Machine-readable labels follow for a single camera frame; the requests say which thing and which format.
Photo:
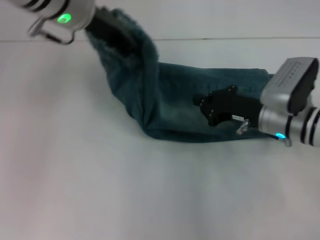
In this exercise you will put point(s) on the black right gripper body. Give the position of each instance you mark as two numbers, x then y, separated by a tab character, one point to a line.
230	107

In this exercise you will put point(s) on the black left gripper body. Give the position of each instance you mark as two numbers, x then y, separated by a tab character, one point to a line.
110	32

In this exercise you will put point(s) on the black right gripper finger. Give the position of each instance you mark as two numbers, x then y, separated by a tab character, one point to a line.
199	99

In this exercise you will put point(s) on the blue denim shorts with print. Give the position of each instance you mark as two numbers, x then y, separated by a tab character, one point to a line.
160	100

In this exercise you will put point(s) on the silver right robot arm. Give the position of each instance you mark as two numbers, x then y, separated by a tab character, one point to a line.
292	125

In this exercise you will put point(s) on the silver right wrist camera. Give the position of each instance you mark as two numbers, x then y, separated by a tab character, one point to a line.
290	82

